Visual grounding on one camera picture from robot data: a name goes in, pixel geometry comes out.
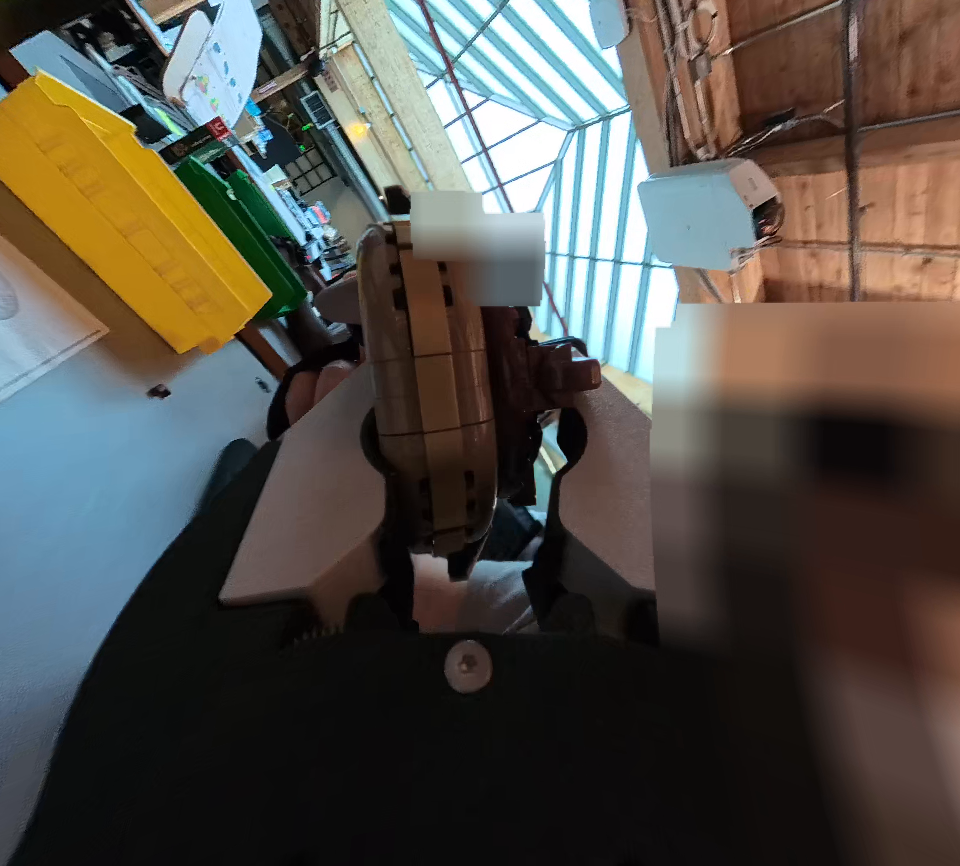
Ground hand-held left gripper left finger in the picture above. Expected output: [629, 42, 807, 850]
[219, 362, 418, 632]

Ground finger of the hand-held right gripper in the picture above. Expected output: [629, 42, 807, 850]
[313, 281, 363, 323]

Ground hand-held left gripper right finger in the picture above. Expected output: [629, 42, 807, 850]
[522, 385, 654, 632]

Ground brown toy brick model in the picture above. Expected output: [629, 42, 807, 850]
[356, 221, 603, 578]

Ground person's right hand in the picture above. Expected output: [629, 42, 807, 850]
[288, 360, 360, 426]

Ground green plastic bin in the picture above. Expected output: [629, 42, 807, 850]
[225, 169, 297, 241]
[174, 157, 309, 320]

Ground person's grey clothing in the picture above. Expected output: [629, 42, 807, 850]
[414, 555, 537, 633]

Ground red and black box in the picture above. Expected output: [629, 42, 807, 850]
[161, 118, 241, 162]

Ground yellow plastic bin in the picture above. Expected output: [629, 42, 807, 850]
[0, 71, 273, 355]

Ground white paper sheet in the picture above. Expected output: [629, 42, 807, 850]
[0, 236, 110, 402]

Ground hanging white papers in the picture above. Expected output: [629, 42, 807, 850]
[183, 0, 264, 125]

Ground white curved device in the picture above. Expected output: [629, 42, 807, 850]
[161, 10, 215, 102]

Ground glass skylight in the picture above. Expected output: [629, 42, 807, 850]
[367, 0, 680, 380]

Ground long black ceiling pipe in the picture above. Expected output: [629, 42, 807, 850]
[838, 0, 864, 301]

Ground red rope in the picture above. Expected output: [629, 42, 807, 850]
[378, 0, 571, 335]

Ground large white wall box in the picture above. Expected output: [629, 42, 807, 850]
[637, 157, 781, 272]

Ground small white wall box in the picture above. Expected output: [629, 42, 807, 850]
[588, 0, 630, 50]

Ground bundle of ceiling cables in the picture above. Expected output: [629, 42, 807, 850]
[637, 0, 744, 162]

